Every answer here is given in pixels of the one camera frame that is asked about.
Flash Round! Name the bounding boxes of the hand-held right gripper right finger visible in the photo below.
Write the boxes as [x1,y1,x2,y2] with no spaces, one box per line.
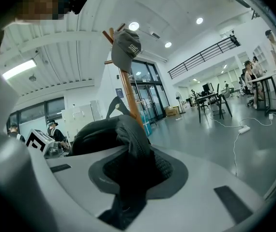
[133,145,266,232]

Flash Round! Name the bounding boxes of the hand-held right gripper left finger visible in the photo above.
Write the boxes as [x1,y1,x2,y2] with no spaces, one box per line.
[46,145,129,218]

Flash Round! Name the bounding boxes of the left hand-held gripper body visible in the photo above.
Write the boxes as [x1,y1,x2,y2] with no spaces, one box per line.
[25,129,68,159]

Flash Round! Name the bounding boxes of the black backpack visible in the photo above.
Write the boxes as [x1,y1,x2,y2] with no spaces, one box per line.
[71,96,174,231]

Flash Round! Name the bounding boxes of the wooden coat rack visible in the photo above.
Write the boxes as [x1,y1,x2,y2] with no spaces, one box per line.
[101,22,145,131]

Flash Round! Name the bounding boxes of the white locker cabinet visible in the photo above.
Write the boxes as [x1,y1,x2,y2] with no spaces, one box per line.
[62,100,102,140]

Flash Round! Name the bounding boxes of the cardboard box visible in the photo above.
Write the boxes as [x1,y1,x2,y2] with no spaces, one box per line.
[164,105,180,117]

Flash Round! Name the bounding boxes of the long ceiling light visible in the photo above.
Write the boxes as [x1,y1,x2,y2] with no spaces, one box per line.
[1,58,37,81]

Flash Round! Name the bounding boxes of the black-legged table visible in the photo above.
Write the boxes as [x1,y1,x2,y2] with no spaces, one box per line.
[196,90,233,123]

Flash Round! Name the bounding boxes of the glass double door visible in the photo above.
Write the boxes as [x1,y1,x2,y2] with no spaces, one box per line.
[130,59,170,127]

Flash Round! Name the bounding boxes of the white table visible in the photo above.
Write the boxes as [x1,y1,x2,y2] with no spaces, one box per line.
[246,71,276,117]

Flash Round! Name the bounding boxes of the black mezzanine railing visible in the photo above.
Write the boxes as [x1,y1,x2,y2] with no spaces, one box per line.
[167,34,241,80]

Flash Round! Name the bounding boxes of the grey cap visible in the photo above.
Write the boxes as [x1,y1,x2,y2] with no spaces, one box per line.
[110,28,142,74]

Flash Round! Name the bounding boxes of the person's head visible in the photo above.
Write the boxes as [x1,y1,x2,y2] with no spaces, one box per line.
[14,0,67,25]

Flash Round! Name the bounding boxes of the white power cable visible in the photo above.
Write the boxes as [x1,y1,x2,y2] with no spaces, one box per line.
[232,129,244,176]

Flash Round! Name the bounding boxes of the black pedestal fan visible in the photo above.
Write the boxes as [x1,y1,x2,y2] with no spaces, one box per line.
[175,91,187,115]

